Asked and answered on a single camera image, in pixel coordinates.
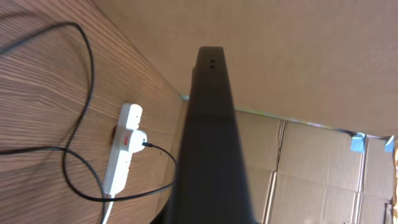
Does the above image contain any black USB charging cable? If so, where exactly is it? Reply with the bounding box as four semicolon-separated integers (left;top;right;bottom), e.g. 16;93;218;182
0;21;178;224

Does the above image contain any cardboard sheet backdrop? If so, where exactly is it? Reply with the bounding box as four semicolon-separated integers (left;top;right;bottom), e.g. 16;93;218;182
236;111;396;224

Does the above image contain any white power strip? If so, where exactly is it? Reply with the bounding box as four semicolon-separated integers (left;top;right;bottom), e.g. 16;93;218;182
103;103;142;196

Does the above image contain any white power strip cord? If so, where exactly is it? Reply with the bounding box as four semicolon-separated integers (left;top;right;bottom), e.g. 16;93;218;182
101;193;115;224

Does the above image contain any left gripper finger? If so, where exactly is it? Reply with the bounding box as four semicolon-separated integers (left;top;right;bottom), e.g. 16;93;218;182
153;47;255;224

